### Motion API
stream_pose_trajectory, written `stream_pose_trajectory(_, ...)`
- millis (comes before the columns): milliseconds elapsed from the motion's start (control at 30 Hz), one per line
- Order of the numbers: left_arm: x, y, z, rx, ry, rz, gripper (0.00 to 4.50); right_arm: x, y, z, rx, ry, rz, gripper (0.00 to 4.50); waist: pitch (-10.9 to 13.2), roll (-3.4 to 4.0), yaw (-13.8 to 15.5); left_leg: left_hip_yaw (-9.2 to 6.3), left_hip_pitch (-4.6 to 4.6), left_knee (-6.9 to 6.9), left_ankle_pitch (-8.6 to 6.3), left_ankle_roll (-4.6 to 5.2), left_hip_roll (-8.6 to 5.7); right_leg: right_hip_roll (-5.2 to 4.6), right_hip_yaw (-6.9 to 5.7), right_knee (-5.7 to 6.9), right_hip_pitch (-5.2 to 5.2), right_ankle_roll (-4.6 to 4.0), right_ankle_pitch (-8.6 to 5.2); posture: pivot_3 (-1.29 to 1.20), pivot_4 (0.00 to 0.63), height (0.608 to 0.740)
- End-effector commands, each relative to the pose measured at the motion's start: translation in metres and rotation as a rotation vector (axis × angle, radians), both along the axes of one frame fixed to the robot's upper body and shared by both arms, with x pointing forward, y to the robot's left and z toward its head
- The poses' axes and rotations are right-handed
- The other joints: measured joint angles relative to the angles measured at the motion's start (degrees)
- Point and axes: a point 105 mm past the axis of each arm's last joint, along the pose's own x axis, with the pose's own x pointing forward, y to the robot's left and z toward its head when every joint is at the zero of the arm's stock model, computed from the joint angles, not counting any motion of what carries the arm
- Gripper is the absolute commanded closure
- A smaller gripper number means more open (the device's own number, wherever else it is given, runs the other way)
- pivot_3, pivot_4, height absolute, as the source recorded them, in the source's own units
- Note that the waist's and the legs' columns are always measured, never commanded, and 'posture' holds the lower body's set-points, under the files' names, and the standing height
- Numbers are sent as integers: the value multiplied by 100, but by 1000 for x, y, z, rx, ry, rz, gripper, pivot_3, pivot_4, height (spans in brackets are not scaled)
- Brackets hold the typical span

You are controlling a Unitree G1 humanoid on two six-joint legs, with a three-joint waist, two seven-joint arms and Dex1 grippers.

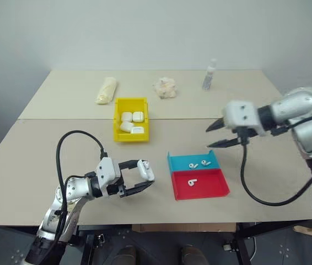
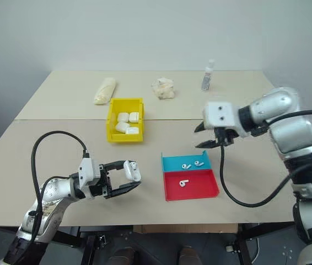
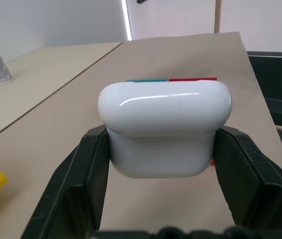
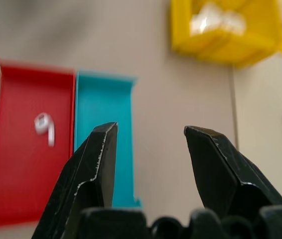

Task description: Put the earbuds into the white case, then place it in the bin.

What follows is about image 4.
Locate white object in bin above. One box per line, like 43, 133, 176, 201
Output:
189, 3, 246, 35

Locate yellow plastic bin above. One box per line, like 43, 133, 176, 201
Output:
170, 0, 282, 69

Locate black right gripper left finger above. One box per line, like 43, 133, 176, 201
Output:
30, 121, 119, 239

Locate white earbud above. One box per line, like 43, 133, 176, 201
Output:
33, 112, 56, 147

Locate teal plastic tray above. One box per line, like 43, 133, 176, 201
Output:
73, 70, 143, 208

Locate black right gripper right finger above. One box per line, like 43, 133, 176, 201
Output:
183, 125, 282, 216

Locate red plastic tray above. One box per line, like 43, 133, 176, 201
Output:
0, 58, 76, 229

